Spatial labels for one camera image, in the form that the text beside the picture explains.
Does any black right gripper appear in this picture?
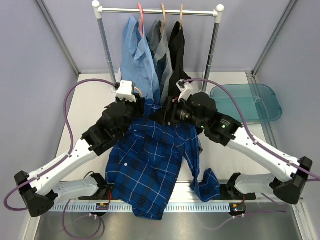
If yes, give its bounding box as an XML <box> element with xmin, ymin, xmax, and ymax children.
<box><xmin>149</xmin><ymin>96</ymin><xmax>208</xmax><ymax>130</ymax></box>

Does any blue plaid shirt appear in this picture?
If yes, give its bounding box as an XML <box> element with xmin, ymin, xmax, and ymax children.
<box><xmin>105</xmin><ymin>99</ymin><xmax>221</xmax><ymax>220</ymax></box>

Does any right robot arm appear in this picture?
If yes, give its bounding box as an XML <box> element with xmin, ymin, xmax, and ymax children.
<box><xmin>150</xmin><ymin>92</ymin><xmax>313</xmax><ymax>205</ymax></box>

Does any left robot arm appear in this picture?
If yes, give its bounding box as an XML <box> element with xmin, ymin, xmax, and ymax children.
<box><xmin>14</xmin><ymin>93</ymin><xmax>146</xmax><ymax>218</ymax></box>

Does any light blue shirt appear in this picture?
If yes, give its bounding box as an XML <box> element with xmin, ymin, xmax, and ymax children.
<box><xmin>120</xmin><ymin>16</ymin><xmax>161</xmax><ymax>104</ymax></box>

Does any grey shirt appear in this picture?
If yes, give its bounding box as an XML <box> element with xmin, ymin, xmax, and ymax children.
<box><xmin>146</xmin><ymin>20</ymin><xmax>174</xmax><ymax>105</ymax></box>

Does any black shirt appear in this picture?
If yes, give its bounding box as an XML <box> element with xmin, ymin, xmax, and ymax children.
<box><xmin>168</xmin><ymin>21</ymin><xmax>191</xmax><ymax>97</ymax></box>

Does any pink plastic hanger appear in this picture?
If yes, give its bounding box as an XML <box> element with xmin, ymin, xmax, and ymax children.
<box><xmin>137</xmin><ymin>2</ymin><xmax>144</xmax><ymax>38</ymax></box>

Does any beige hanger with grey shirt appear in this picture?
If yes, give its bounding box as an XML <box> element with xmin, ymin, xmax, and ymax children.
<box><xmin>160</xmin><ymin>3</ymin><xmax>167</xmax><ymax>34</ymax></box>

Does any beige hanger with black shirt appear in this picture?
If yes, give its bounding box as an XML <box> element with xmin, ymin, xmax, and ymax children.
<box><xmin>179</xmin><ymin>4</ymin><xmax>184</xmax><ymax>30</ymax></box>

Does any teal transparent plastic tray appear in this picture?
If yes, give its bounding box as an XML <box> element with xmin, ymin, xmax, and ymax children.
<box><xmin>210</xmin><ymin>84</ymin><xmax>282</xmax><ymax>125</ymax></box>

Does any white and chrome clothes rack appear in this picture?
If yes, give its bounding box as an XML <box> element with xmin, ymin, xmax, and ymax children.
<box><xmin>92</xmin><ymin>0</ymin><xmax>225</xmax><ymax>92</ymax></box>

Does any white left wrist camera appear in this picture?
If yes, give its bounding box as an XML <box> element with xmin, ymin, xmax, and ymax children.
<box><xmin>113</xmin><ymin>80</ymin><xmax>137</xmax><ymax>103</ymax></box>

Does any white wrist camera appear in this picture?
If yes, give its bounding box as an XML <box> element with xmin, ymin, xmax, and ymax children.
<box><xmin>113</xmin><ymin>80</ymin><xmax>137</xmax><ymax>103</ymax></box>
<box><xmin>176</xmin><ymin>79</ymin><xmax>194</xmax><ymax>102</ymax></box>

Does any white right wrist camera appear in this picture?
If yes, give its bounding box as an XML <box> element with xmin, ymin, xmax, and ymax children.
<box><xmin>176</xmin><ymin>79</ymin><xmax>194</xmax><ymax>102</ymax></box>

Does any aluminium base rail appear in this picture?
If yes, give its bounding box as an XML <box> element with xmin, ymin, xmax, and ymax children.
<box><xmin>46</xmin><ymin>174</ymin><xmax>306</xmax><ymax>205</ymax></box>

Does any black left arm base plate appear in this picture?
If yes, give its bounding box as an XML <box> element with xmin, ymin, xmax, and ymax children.
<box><xmin>78</xmin><ymin>184</ymin><xmax>114</xmax><ymax>201</ymax></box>

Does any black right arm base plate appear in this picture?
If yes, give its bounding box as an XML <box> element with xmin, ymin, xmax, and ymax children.
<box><xmin>216</xmin><ymin>184</ymin><xmax>257</xmax><ymax>201</ymax></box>

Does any light blue slotted cable duct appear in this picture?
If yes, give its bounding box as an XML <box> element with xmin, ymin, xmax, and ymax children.
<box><xmin>50</xmin><ymin>202</ymin><xmax>231</xmax><ymax>213</ymax></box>

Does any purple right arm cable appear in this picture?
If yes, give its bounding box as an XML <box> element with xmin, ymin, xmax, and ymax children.
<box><xmin>188</xmin><ymin>78</ymin><xmax>320</xmax><ymax>231</ymax></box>

